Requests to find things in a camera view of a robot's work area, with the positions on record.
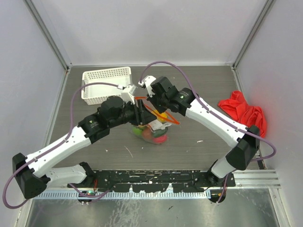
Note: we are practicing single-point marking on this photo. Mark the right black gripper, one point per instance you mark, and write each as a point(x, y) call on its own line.
point(152, 100)

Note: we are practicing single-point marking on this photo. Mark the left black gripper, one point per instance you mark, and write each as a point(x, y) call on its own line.
point(142, 115)

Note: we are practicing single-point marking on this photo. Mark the green toy watermelon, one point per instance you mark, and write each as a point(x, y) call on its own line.
point(137, 131)

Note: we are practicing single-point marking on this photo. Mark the clear zip top bag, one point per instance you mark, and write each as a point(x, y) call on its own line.
point(155, 125)

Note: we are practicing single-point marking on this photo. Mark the dark green avocado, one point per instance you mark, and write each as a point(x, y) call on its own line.
point(159, 133)

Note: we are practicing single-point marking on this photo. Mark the red apple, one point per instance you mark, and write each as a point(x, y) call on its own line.
point(160, 140)

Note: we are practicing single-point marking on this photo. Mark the yellow lemon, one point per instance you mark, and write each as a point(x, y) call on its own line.
point(162, 117)

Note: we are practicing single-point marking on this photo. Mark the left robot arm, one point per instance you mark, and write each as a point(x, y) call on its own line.
point(36, 172)

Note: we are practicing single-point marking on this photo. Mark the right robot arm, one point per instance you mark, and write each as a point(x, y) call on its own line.
point(240, 138)

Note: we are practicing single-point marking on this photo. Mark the white plastic basket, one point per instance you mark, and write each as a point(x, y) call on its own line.
point(101, 81)

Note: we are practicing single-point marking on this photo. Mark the red cloth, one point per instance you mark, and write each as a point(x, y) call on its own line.
point(240, 111)

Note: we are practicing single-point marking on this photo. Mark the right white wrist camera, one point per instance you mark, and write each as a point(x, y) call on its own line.
point(146, 83)

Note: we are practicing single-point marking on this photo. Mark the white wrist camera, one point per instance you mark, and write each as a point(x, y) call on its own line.
point(146, 83)
point(127, 93)

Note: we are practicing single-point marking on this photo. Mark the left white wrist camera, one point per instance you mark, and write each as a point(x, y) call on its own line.
point(127, 93)

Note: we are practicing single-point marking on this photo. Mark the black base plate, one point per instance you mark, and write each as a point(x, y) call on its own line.
point(150, 181)

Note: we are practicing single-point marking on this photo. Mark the white slotted cable duct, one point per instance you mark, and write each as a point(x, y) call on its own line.
point(169, 194)

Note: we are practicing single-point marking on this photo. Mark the left aluminium frame post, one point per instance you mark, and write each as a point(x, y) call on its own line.
point(43, 20)

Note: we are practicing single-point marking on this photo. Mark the aluminium frame post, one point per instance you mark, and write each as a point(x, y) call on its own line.
point(253, 32)
point(43, 20)

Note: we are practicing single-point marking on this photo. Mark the right aluminium frame post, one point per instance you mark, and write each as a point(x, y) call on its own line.
point(253, 32)

